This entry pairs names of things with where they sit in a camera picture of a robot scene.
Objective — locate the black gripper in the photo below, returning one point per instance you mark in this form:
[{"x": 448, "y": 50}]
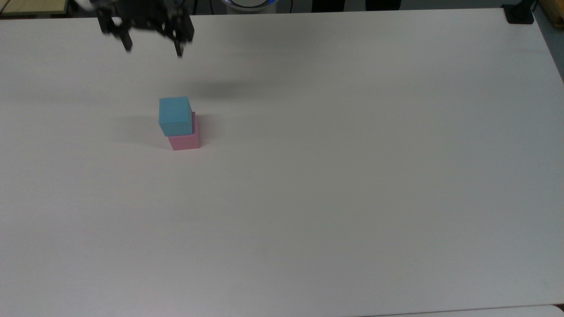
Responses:
[{"x": 145, "y": 15}]

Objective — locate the blue foam cube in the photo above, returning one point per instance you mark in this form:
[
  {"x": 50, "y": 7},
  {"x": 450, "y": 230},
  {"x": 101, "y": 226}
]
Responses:
[{"x": 175, "y": 115}]

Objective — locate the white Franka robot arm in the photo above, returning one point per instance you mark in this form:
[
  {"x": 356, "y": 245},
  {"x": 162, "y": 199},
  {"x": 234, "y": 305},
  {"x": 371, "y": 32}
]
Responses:
[{"x": 246, "y": 5}]

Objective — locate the pink foam cube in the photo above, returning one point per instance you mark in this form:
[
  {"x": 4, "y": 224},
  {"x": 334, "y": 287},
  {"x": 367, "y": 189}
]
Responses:
[{"x": 185, "y": 141}]

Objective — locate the light wooden board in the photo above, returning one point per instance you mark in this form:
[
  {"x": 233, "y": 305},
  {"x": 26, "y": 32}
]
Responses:
[
  {"x": 555, "y": 11},
  {"x": 31, "y": 5}
]

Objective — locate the black floor object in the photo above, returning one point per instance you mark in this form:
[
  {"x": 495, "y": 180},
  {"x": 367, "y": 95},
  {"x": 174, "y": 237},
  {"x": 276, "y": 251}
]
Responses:
[
  {"x": 382, "y": 4},
  {"x": 327, "y": 4}
]

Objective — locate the black camera stand base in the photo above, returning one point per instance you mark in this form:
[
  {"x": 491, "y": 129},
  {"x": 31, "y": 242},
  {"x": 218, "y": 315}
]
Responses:
[{"x": 519, "y": 15}]

